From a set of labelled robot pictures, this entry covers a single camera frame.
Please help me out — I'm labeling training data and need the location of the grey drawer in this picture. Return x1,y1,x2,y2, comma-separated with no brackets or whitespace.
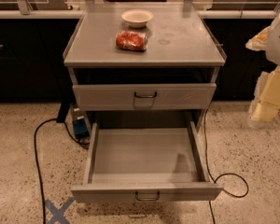
71,122,222,203
73,83,216,111

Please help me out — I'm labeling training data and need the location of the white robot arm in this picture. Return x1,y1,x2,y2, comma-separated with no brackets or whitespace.
245,12,280,128

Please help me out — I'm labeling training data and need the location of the grey drawer cabinet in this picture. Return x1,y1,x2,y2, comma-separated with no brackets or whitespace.
64,3,225,130

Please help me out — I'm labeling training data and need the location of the grey top drawer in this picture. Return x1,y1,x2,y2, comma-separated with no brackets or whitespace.
73,83,216,111

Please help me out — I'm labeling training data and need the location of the red soda can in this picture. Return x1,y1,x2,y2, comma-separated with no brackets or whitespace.
116,31,147,51

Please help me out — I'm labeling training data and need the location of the white bowl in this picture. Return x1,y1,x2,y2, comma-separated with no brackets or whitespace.
121,9,153,29

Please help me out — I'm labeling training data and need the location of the blue power box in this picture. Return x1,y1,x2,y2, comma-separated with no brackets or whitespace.
71,105,89,139

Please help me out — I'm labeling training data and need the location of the blue tape cross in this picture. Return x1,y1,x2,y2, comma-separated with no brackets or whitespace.
45,197,75,224

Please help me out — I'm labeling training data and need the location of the dark counter with cabinets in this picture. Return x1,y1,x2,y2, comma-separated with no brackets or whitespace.
0,19,275,103

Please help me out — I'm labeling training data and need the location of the black cable on right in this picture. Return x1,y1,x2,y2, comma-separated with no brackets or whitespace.
203,107,249,224

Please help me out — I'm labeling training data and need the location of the black cable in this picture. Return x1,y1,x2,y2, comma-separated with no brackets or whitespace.
203,107,249,224
33,118,91,224

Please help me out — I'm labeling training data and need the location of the black cable on left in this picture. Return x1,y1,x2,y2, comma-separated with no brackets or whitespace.
33,118,91,224

